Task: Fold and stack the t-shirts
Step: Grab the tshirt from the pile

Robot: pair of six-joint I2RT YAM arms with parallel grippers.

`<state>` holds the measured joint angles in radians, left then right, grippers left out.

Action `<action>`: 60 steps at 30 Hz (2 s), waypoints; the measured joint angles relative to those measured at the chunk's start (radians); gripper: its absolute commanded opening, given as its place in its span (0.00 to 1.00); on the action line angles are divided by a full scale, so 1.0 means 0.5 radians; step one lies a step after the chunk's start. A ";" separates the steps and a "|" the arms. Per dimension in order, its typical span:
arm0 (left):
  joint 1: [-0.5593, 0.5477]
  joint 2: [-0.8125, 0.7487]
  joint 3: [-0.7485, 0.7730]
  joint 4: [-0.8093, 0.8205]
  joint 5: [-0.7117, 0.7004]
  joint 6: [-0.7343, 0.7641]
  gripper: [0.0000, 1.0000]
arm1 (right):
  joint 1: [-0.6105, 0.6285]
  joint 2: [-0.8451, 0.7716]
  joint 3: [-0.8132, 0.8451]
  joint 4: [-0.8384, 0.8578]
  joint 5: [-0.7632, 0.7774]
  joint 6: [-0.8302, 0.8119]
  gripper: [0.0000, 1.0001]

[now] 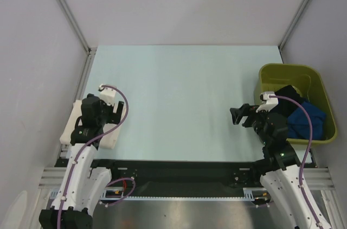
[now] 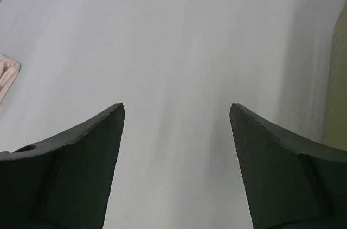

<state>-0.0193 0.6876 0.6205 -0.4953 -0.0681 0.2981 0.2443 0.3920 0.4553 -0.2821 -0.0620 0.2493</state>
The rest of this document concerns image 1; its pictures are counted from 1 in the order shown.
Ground aluminium frame rail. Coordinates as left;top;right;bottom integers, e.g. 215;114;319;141
39;167;335;190

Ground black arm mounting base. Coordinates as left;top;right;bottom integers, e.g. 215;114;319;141
91;159;261;198

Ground olive green plastic bin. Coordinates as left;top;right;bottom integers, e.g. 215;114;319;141
254;63;337;146

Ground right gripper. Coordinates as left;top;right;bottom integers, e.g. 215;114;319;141
229;103;271;145

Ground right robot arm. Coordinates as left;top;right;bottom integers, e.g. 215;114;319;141
230;104;331;228

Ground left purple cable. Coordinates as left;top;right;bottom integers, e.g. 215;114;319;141
55;84;136;229

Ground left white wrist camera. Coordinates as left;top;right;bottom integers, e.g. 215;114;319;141
98;84;117;106

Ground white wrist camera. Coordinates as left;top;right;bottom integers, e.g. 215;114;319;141
256;91;279;113
98;84;117;106

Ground blue t shirt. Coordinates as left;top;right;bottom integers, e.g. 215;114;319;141
287;101;326;140

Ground folded cream t shirt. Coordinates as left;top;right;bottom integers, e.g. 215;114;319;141
60;100;121;149

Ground right aluminium corner post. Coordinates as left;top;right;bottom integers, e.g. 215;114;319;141
278;0;312;52

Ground white slotted cable duct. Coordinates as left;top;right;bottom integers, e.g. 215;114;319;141
100;188;271;202

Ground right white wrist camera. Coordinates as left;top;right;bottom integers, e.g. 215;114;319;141
256;91;279;113

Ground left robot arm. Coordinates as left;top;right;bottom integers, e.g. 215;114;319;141
38;85;128;228

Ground black t shirt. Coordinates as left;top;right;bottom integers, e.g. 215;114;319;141
271;85;308;118

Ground aluminium corner post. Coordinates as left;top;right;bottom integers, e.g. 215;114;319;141
56;0;91;55
278;0;312;52

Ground left aluminium corner post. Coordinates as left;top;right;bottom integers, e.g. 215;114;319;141
56;0;91;55

